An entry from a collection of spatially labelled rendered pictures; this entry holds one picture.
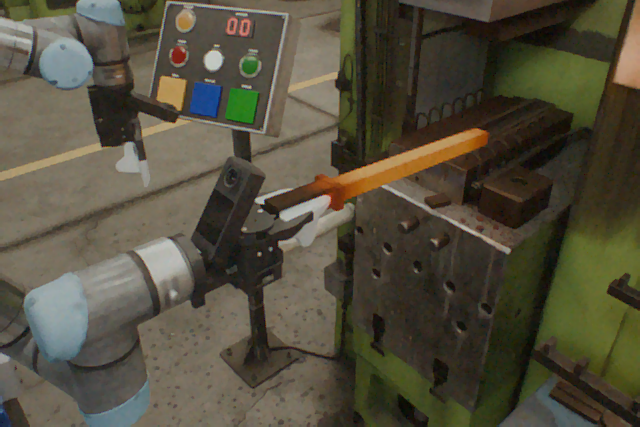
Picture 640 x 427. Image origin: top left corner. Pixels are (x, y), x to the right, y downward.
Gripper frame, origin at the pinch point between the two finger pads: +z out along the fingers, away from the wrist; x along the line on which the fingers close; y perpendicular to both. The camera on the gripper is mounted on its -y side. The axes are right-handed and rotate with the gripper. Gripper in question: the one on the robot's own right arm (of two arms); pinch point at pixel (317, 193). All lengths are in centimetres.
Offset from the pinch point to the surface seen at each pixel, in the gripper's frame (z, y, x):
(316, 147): 160, 105, -182
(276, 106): 32, 11, -52
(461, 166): 42.6, 12.1, -6.5
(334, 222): 49, 48, -48
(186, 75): 21, 6, -73
